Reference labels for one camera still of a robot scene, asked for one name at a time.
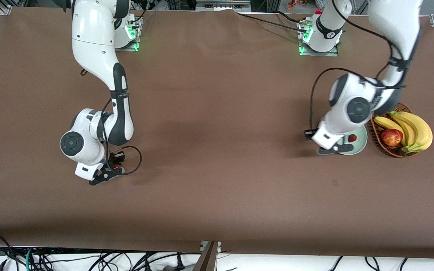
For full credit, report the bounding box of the brown table cover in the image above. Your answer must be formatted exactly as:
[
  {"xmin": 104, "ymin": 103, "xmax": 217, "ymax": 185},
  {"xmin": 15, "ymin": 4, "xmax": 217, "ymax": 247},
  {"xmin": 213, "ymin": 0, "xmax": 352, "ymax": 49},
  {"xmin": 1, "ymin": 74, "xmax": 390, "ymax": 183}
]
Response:
[{"xmin": 0, "ymin": 7, "xmax": 434, "ymax": 260}]

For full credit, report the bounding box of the light green plate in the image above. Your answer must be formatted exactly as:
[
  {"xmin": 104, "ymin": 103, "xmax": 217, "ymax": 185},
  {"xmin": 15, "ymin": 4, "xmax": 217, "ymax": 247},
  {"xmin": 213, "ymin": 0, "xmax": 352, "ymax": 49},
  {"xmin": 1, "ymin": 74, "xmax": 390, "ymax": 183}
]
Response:
[{"xmin": 338, "ymin": 124, "xmax": 368, "ymax": 155}]

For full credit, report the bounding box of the dark table frame beam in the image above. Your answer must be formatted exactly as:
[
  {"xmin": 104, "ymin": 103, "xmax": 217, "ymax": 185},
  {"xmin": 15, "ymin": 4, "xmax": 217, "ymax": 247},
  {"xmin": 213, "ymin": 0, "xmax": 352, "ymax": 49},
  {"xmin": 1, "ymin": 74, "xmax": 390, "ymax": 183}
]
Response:
[{"xmin": 194, "ymin": 241, "xmax": 221, "ymax": 271}]

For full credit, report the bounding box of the long black tabletop cable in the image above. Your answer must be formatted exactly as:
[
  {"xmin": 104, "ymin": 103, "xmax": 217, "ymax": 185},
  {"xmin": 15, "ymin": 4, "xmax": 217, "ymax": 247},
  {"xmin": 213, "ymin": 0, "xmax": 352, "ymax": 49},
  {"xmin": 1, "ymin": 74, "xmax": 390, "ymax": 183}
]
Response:
[{"xmin": 233, "ymin": 10, "xmax": 309, "ymax": 33}]

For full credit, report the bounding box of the grey metal device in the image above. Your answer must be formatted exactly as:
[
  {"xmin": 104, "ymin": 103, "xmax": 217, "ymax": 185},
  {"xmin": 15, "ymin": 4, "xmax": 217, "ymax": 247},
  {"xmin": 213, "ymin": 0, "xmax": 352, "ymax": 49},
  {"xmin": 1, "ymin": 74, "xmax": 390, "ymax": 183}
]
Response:
[{"xmin": 196, "ymin": 0, "xmax": 251, "ymax": 12}]

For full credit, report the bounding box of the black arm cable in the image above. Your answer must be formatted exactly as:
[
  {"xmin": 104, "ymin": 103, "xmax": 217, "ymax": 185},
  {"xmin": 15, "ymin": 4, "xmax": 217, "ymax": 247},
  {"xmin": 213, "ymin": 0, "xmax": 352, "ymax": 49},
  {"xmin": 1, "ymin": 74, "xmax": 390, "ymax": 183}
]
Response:
[
  {"xmin": 309, "ymin": 0, "xmax": 406, "ymax": 132},
  {"xmin": 81, "ymin": 69, "xmax": 142, "ymax": 176}
]

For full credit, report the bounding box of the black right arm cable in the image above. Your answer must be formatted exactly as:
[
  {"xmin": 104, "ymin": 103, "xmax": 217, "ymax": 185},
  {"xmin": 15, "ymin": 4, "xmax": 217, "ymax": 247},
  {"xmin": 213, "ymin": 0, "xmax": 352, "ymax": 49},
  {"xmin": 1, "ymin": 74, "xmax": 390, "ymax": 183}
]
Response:
[{"xmin": 81, "ymin": 69, "xmax": 142, "ymax": 176}]

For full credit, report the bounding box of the red apple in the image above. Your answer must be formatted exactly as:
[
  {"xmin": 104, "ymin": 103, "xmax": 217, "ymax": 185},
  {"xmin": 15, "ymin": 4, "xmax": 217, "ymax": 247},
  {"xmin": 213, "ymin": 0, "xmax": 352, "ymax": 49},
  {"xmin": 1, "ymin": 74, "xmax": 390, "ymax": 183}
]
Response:
[{"xmin": 381, "ymin": 129, "xmax": 403, "ymax": 147}]

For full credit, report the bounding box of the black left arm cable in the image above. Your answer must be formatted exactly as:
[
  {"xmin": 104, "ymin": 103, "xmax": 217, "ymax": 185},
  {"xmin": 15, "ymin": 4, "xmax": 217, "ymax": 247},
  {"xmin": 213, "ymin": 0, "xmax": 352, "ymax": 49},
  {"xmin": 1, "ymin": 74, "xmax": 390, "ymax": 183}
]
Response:
[{"xmin": 309, "ymin": 0, "xmax": 406, "ymax": 132}]

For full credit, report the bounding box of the yellow banana bunch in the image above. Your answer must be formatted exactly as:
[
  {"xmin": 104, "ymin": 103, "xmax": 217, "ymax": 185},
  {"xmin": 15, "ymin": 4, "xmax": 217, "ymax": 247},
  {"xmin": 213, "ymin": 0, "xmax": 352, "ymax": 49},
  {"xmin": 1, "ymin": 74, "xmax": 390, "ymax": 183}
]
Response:
[{"xmin": 374, "ymin": 111, "xmax": 433, "ymax": 154}]

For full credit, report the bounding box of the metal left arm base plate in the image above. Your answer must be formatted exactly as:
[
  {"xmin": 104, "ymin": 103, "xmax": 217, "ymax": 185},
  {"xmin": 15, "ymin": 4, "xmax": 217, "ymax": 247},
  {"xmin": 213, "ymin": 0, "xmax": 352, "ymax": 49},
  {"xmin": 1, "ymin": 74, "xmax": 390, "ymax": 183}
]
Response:
[{"xmin": 299, "ymin": 21, "xmax": 339, "ymax": 57}]

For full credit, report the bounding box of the brown wicker basket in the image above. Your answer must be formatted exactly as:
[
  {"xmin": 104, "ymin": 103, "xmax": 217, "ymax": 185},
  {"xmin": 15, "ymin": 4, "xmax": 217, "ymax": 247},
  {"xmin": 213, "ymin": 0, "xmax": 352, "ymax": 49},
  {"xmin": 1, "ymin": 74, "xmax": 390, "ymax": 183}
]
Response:
[{"xmin": 370, "ymin": 102, "xmax": 433, "ymax": 158}]

